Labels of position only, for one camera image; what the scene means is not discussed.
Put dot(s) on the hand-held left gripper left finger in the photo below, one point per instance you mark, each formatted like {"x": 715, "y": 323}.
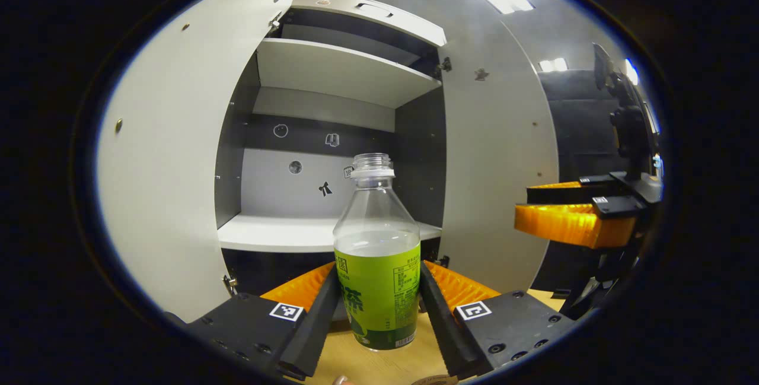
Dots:
{"x": 317, "y": 331}

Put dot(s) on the round brown coaster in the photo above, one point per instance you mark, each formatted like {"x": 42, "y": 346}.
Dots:
{"x": 436, "y": 381}

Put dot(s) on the small ceiling light panel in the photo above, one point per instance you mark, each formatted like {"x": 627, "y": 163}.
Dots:
{"x": 552, "y": 64}

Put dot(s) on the light grey cabinet door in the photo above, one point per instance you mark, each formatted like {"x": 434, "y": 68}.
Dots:
{"x": 172, "y": 165}
{"x": 498, "y": 195}

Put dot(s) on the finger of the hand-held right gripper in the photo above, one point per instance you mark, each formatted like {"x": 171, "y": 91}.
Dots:
{"x": 619, "y": 206}
{"x": 557, "y": 195}

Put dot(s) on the green label plastic bottle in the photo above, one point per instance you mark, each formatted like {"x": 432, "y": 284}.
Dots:
{"x": 376, "y": 278}

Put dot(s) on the light grey cabinet shelf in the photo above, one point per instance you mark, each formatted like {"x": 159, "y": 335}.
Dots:
{"x": 273, "y": 234}
{"x": 338, "y": 70}

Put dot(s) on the light grey cabinet drawer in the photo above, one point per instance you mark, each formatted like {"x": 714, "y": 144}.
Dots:
{"x": 409, "y": 26}

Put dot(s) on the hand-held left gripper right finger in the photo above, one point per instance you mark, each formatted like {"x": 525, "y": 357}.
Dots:
{"x": 442, "y": 325}

